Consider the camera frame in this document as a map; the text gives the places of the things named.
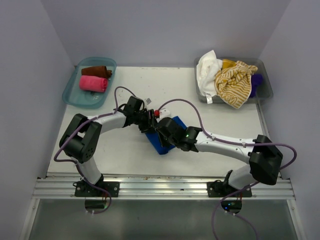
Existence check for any blue towel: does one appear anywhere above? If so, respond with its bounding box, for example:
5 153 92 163
145 116 187 155

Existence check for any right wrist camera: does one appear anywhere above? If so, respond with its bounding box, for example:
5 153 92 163
154 108 172 121

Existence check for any mustard yellow towel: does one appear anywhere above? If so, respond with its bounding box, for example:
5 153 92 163
222 59 236 70

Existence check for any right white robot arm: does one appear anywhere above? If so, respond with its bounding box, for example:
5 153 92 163
155 117 283 197

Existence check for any pink rolled towel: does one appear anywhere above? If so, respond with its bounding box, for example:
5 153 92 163
79 75 108 93

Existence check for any grey plastic bin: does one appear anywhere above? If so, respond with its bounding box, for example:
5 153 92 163
193 56 274 104

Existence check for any aluminium mounting rail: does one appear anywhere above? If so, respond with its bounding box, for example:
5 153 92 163
32 174 295 200

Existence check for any purple towel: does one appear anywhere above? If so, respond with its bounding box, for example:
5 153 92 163
249 74 263 98

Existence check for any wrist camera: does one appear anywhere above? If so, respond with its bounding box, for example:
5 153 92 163
154 108 172 121
145 98 152 105

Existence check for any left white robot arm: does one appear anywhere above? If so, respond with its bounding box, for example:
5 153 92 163
53 96 160 197

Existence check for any brown rolled towel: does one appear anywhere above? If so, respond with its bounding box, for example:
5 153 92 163
81 65 113 79

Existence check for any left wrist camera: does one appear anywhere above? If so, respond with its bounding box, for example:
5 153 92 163
145 98 152 105

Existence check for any teal plastic tray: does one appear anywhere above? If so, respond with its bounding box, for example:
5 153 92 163
62 57 117 109

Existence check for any yellow white striped towel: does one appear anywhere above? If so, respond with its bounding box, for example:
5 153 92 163
215 60 258 109

